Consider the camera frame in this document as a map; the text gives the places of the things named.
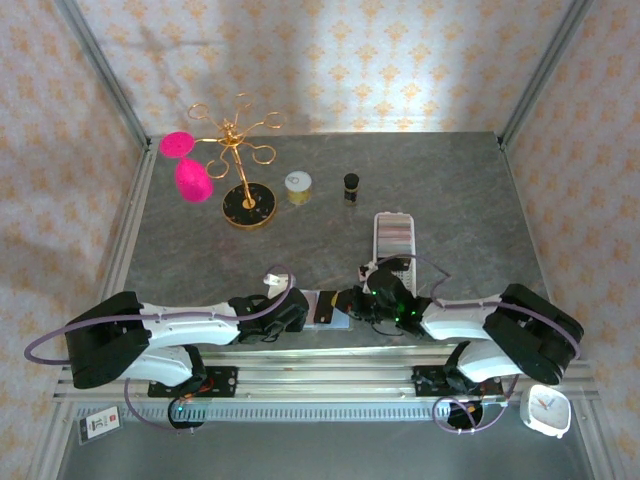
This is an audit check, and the white square alarm clock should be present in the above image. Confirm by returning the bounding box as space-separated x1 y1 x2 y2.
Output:
519 383 573 440

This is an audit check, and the aluminium mounting rail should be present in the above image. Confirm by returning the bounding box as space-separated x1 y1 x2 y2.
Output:
52 347 599 404

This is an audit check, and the black plastic card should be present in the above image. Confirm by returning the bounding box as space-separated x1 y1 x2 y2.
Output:
315 291 338 326

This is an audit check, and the aluminium table side rail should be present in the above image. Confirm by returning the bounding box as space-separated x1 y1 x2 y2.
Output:
82 147 159 361

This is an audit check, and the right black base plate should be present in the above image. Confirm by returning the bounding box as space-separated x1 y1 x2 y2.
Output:
412 364 506 400

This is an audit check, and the gold tin with white lid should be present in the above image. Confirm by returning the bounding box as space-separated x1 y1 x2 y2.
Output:
284 170 314 206

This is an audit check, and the grey slotted cable duct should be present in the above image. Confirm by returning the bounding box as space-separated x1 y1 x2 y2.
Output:
122 402 509 423

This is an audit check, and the stack of assorted cards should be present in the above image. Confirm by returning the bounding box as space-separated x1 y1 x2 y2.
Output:
378 216 414 257

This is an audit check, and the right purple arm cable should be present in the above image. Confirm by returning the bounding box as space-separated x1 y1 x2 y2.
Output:
372 253 584 435

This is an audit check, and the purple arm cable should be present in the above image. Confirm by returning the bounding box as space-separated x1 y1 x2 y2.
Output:
372 253 584 435
23 264 296 432

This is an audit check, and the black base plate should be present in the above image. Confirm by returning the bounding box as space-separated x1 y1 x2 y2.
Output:
412 364 506 400
147 366 240 400

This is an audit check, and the white slotted plastic basket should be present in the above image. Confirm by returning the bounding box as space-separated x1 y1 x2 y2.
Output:
373 212 419 297

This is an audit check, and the small black capped bottle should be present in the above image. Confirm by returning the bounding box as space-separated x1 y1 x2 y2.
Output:
342 172 361 207

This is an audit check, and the aluminium frame post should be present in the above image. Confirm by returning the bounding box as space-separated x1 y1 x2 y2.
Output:
497 0 596 151
52 0 154 151

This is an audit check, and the gold wire glass rack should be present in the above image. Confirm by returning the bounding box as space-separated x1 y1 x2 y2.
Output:
187 92 287 231

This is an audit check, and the packaged label tag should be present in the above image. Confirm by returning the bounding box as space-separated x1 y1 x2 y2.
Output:
77 405 123 445

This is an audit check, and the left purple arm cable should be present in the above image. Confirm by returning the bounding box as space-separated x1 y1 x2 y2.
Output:
23 264 296 432

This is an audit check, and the beige leather card holder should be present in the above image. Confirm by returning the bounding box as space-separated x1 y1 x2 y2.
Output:
299 288 351 331

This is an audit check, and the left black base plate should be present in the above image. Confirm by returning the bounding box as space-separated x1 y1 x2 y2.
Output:
147 366 240 400

